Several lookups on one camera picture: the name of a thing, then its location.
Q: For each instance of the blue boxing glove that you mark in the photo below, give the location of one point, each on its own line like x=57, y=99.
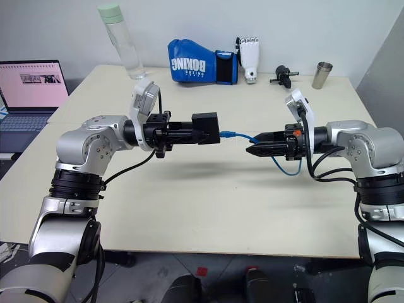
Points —
x=192, y=63

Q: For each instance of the small black mechanical part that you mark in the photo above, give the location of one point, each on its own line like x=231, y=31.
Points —
x=284, y=75

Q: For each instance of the red floor marker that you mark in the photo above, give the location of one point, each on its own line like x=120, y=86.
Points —
x=202, y=270

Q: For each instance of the dark rounded shape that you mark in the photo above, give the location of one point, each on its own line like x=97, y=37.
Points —
x=257, y=285
x=184, y=288

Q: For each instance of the small black box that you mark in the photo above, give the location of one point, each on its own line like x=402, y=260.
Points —
x=210, y=126

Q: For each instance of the open laptop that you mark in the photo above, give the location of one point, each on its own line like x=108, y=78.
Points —
x=28, y=85

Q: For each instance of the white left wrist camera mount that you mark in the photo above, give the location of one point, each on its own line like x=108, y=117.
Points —
x=142, y=94

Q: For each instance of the steel cup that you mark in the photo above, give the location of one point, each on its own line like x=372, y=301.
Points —
x=322, y=74

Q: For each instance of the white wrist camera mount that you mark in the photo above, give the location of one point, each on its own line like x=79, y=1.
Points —
x=295, y=99
x=142, y=94

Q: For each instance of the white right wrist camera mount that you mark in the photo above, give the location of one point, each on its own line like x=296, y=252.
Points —
x=295, y=99

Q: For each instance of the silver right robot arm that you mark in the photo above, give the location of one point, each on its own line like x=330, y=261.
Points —
x=363, y=139

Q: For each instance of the white robotic hand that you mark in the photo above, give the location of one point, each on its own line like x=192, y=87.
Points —
x=251, y=53

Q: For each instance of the clear bottle with green cap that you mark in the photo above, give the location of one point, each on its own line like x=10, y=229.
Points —
x=127, y=47

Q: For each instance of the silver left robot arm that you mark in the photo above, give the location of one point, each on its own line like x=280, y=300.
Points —
x=79, y=142

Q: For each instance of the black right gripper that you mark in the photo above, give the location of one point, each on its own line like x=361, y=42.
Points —
x=293, y=145

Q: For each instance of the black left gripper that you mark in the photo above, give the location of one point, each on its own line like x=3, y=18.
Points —
x=159, y=131

